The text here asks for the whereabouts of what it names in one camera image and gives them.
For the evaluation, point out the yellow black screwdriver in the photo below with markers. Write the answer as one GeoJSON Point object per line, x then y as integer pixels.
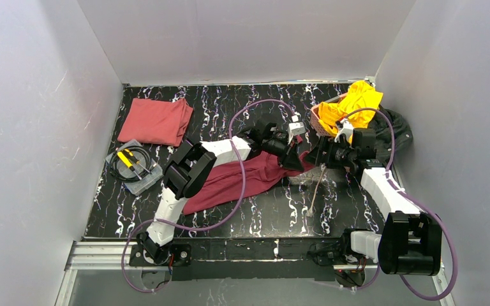
{"type": "Point", "coordinates": [133, 159]}
{"type": "Point", "coordinates": [128, 163]}

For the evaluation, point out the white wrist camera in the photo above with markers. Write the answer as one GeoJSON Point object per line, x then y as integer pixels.
{"type": "Point", "coordinates": [296, 127]}
{"type": "Point", "coordinates": [345, 131]}

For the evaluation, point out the yellow garment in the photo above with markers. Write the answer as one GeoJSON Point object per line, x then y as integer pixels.
{"type": "Point", "coordinates": [360, 95]}

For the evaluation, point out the clear plastic case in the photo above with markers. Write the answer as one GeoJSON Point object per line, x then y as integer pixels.
{"type": "Point", "coordinates": [122, 174]}

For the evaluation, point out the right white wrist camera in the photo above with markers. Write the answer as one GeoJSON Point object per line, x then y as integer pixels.
{"type": "Point", "coordinates": [345, 131]}

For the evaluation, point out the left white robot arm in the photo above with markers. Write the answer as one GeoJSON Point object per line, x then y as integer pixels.
{"type": "Point", "coordinates": [183, 177]}

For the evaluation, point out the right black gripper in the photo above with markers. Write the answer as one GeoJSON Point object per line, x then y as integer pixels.
{"type": "Point", "coordinates": [327, 152]}

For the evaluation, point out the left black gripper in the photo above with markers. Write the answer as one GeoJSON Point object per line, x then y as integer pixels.
{"type": "Point", "coordinates": [285, 149]}

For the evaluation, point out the black garment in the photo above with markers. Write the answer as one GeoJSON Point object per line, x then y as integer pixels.
{"type": "Point", "coordinates": [402, 134]}

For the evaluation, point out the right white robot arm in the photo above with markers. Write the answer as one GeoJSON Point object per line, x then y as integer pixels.
{"type": "Point", "coordinates": [411, 240]}

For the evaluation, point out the pink laundry basket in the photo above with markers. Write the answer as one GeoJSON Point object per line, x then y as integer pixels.
{"type": "Point", "coordinates": [315, 119]}

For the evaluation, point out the coral pink t-shirt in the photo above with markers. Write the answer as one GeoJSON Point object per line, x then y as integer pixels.
{"type": "Point", "coordinates": [156, 122]}

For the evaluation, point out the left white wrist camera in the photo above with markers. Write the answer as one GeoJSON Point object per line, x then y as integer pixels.
{"type": "Point", "coordinates": [296, 127]}

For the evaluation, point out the maroon garment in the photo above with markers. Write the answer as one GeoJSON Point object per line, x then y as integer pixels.
{"type": "Point", "coordinates": [224, 182]}

